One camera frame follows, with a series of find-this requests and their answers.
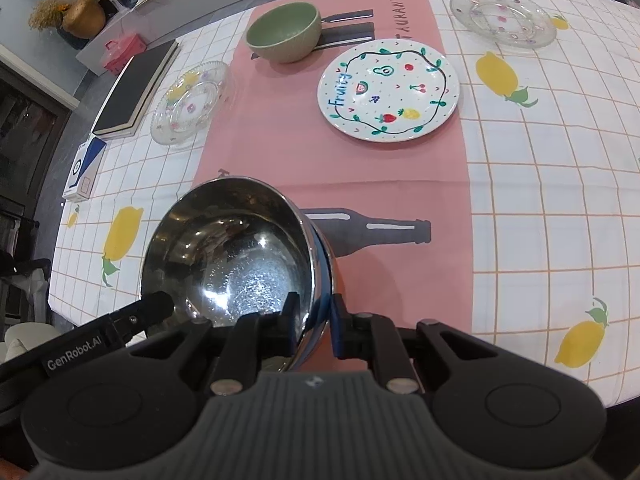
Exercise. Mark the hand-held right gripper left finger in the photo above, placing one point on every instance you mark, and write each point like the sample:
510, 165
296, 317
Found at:
277, 332

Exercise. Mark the stainless steel bowl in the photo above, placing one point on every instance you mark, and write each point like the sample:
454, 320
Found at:
240, 260

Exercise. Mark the black hardcover book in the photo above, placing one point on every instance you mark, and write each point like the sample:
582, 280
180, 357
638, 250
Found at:
130, 90

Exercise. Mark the dried yellow flowers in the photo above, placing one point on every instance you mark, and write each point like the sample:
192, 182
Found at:
45, 12

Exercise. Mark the blue and white box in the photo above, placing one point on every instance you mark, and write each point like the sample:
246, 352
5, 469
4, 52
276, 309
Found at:
82, 172

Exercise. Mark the pink printed table mat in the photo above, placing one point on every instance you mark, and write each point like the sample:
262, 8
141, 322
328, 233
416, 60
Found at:
280, 160

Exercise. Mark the white fruit-print plate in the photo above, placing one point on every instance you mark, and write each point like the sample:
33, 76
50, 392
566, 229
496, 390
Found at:
390, 90

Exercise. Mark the golden round vase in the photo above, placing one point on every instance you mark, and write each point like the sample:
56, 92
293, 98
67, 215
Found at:
84, 17

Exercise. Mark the dark wooden cabinet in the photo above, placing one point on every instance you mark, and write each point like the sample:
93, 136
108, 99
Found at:
25, 150

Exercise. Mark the green ceramic bowl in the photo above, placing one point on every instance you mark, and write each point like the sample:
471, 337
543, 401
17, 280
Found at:
282, 30

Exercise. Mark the white checked lemon tablecloth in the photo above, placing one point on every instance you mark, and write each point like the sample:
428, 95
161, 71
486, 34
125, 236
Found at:
550, 210

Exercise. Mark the pink plastic basket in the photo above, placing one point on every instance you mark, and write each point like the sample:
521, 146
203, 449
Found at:
122, 52

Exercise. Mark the clear glass flower plate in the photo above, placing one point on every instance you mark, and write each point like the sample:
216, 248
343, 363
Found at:
500, 16
190, 105

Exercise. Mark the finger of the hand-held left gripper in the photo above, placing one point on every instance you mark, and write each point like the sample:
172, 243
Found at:
147, 310

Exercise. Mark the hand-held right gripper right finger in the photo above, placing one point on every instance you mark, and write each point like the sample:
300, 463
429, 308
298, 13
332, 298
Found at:
338, 332

